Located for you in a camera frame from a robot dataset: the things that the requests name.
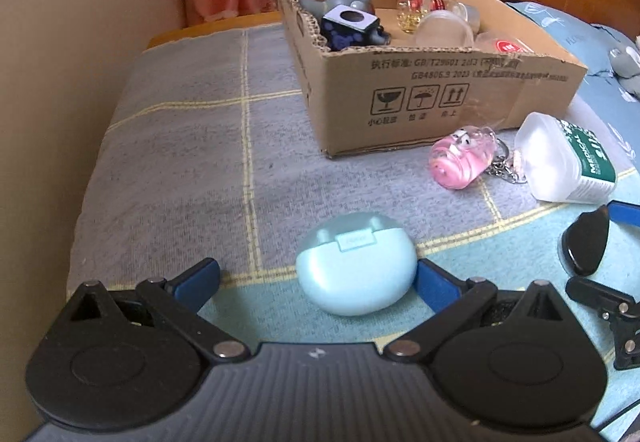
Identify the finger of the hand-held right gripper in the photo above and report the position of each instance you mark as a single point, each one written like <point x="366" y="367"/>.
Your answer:
<point x="625" y="213"/>
<point x="597" y="294"/>

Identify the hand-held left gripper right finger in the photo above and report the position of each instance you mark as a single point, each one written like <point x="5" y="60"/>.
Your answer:
<point x="435" y="287"/>

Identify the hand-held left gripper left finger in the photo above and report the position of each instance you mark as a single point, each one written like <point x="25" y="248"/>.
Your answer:
<point x="197" y="282"/>

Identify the black teardrop case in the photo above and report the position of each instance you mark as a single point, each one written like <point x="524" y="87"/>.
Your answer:
<point x="585" y="242"/>

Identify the light teal earbuds case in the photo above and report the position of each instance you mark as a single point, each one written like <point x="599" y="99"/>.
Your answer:
<point x="355" y="267"/>

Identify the cardboard box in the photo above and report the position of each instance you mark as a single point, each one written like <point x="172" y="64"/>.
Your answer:
<point x="425" y="102"/>

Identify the clear round container red label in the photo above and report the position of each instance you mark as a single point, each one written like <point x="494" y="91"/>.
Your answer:
<point x="505" y="44"/>

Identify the clear plastic jar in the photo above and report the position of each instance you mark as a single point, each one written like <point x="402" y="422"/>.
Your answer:
<point x="442" y="29"/>

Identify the dark blue fidget cube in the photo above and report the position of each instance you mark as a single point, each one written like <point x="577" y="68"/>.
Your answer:
<point x="350" y="27"/>

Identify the clear bottle of yellow capsules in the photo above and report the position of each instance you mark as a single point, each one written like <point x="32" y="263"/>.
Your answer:
<point x="412" y="12"/>

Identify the white bottle with green label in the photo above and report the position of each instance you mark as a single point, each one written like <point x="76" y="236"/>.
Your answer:
<point x="555" y="157"/>

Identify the blue floral bedsheet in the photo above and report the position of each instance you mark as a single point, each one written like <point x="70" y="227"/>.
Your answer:
<point x="607" y="102"/>

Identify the checked grey and teal blanket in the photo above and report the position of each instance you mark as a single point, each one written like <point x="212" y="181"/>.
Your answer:
<point x="190" y="147"/>

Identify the grey plush toy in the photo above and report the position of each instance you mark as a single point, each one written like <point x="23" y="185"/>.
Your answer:
<point x="625" y="62"/>

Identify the blue floral pillow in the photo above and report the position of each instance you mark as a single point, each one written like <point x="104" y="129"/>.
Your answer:
<point x="565" y="27"/>

